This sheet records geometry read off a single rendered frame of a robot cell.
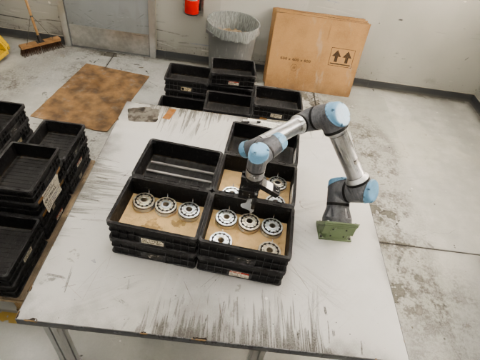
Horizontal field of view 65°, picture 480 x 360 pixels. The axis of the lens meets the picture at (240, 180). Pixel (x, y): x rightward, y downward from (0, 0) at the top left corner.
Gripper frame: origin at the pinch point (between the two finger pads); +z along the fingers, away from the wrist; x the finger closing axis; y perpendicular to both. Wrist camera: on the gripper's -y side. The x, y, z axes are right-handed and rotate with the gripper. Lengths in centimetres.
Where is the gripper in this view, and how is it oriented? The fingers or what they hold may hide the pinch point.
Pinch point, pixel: (253, 206)
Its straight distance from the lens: 167.0
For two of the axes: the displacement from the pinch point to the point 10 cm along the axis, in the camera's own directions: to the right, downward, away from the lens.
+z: -1.0, 6.5, 7.5
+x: -1.8, 7.3, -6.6
